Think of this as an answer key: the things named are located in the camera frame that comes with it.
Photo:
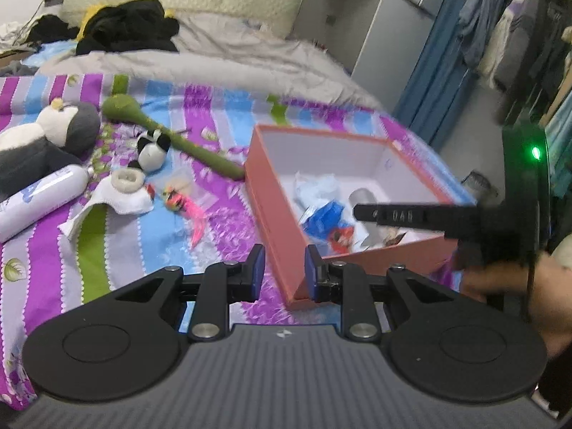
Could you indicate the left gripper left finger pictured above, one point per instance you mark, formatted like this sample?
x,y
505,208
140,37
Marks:
x,y
220,286

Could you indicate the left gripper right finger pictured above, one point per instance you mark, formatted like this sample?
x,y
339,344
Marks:
x,y
348,286

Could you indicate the red foil wrapper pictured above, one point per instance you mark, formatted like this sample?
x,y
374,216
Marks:
x,y
341,239

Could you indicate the blue tissue pack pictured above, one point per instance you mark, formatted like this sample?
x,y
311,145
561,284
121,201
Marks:
x,y
319,221

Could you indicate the light blue face mask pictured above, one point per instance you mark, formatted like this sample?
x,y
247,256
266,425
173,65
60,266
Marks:
x,y
311,192

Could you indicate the pink toy bird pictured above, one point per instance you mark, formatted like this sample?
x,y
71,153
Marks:
x,y
177,202

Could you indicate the clear bag with puffs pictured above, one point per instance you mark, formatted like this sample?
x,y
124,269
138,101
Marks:
x,y
181,180

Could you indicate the small panda plush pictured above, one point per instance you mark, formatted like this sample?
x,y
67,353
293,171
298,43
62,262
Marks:
x,y
152,147

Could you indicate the brown candy wrapper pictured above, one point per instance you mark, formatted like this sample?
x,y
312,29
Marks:
x,y
392,236

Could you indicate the person's right hand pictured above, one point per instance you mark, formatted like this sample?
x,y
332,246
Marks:
x,y
548,299

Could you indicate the small trash bin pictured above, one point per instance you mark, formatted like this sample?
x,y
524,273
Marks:
x,y
480,187

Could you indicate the orange cardboard box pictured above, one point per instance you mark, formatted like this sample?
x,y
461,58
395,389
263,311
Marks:
x,y
278,156

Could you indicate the striped floral bed sheet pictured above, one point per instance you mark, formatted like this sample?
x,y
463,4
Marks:
x,y
44,273

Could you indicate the blue curtain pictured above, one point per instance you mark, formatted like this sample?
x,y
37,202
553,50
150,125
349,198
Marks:
x,y
445,73

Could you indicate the hanging clothes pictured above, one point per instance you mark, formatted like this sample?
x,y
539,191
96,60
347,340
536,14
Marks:
x,y
520,72

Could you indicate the green massage stick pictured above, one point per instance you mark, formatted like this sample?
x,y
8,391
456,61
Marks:
x,y
124,108

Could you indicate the grey white penguin plush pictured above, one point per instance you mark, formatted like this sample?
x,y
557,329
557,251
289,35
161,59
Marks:
x,y
63,134

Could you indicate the white spray bottle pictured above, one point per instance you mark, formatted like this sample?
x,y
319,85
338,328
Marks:
x,y
37,200

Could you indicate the grey duvet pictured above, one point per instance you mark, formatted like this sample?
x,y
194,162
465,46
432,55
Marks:
x,y
232,53

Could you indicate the grey wardrobe cabinet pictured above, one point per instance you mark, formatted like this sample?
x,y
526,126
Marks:
x,y
378,42

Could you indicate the black clothes pile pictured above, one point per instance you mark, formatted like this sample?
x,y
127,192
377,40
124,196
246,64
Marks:
x,y
88,45

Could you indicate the yellow pillow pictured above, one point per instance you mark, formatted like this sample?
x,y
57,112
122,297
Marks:
x,y
133,20

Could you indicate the brown nightstand box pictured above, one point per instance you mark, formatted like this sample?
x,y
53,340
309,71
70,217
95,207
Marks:
x,y
8,56

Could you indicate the white clothes on nightstand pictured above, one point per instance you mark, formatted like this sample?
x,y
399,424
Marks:
x,y
13,36

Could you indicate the black clothes by wall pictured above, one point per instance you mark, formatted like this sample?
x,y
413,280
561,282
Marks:
x,y
50,29

